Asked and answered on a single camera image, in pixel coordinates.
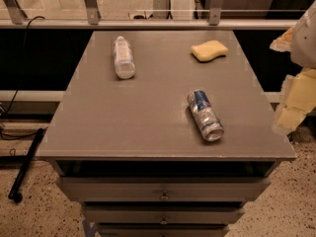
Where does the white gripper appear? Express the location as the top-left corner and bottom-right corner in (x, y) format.
(270, 1), (316, 135)

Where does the clear plastic water bottle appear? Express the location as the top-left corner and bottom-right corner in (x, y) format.
(113, 37), (135, 79)

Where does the yellow sponge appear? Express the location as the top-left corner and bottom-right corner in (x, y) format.
(191, 40), (229, 62)

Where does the blue silver energy drink can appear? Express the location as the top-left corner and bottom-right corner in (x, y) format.
(187, 90), (224, 142)

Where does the grey drawer cabinet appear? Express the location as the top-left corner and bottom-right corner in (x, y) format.
(36, 30), (297, 237)

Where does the middle grey drawer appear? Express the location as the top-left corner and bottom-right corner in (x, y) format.
(83, 205), (245, 224)

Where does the grey drawer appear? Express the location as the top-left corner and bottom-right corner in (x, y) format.
(98, 225), (229, 237)
(56, 177), (271, 202)
(83, 205), (245, 224)

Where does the top grey drawer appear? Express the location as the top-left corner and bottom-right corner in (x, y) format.
(56, 177), (271, 202)

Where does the bottom grey drawer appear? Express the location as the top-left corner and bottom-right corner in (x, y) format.
(98, 225), (229, 237)

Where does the black rod on floor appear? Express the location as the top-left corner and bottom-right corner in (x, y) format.
(8, 128), (45, 203)

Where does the black cable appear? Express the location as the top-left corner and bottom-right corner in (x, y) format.
(0, 15), (46, 141)

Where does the metal railing frame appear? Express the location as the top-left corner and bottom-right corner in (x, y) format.
(0, 0), (316, 31)

